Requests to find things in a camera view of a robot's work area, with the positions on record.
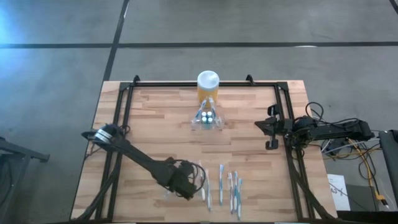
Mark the clear acrylic organizer box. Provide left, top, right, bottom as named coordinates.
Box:
left=190, top=105, right=225, bottom=131

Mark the yellow cable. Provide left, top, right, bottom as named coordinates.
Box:
left=346, top=138, right=385, bottom=200

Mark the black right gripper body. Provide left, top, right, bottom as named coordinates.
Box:
left=266, top=104, right=286, bottom=151

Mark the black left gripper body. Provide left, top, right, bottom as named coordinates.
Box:
left=166, top=158, right=200, bottom=200

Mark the purple toothbrush in clear wrapper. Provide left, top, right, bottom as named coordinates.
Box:
left=197, top=160, right=206, bottom=202

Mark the black aluminium table frame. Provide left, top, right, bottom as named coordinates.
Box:
left=70, top=73, right=340, bottom=223

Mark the white paper sheet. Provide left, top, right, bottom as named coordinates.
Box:
left=327, top=173, right=351, bottom=212

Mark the black equipment case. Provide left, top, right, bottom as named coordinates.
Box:
left=378, top=129, right=398, bottom=215

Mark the black side stand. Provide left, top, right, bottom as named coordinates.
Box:
left=0, top=136, right=50, bottom=224

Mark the yellow wipes canister white lid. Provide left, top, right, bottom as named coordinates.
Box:
left=197, top=70, right=221, bottom=108

